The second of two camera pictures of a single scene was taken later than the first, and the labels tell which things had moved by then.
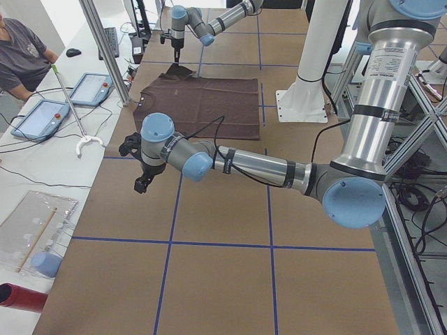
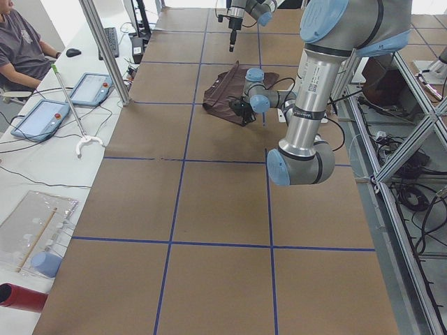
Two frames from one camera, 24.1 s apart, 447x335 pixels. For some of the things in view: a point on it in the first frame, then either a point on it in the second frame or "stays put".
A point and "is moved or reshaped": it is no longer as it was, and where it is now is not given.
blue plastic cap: (46, 264) stays put
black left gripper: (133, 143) -> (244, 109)
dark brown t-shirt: (202, 108) is moved or reshaped
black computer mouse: (72, 52) stays put
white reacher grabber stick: (85, 138) stays put
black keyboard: (112, 37) stays put
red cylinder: (16, 296) stays put
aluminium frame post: (107, 52) stays put
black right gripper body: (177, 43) -> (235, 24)
